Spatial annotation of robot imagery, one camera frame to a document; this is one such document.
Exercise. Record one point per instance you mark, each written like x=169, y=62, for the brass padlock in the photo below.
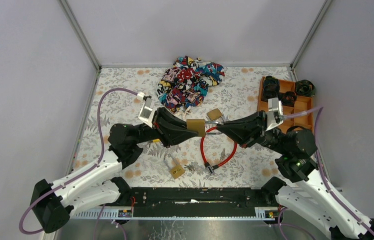
x=216, y=115
x=199, y=126
x=176, y=170

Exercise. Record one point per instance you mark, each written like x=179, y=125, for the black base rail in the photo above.
x=196, y=203

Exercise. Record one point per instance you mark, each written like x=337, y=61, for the dark rolled fabric small centre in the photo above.
x=288, y=98

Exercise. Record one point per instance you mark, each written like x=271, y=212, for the red cable lock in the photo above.
x=211, y=155

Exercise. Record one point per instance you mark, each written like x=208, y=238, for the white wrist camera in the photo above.
x=274, y=113
x=147, y=110

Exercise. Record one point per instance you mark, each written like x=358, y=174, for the dark rolled fabric middle left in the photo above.
x=268, y=94

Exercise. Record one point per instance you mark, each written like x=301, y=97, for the dark rolled fabric top left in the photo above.
x=271, y=83

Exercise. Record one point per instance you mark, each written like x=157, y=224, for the yellow small padlock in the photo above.
x=154, y=141

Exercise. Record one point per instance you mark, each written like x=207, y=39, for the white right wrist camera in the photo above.
x=274, y=113

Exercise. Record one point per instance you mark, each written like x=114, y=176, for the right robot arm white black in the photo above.
x=303, y=187

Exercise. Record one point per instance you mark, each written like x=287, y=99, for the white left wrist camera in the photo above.
x=147, y=110

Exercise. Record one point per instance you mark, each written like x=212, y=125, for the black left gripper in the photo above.
x=160, y=127

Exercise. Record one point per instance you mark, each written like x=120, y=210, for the silver padlock key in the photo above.
x=190, y=167

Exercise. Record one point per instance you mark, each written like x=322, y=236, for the colourful comic print cloth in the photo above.
x=187, y=82

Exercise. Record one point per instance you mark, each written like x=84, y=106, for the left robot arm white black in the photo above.
x=54, y=203

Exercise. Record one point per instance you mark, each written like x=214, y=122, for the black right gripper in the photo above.
x=245, y=130

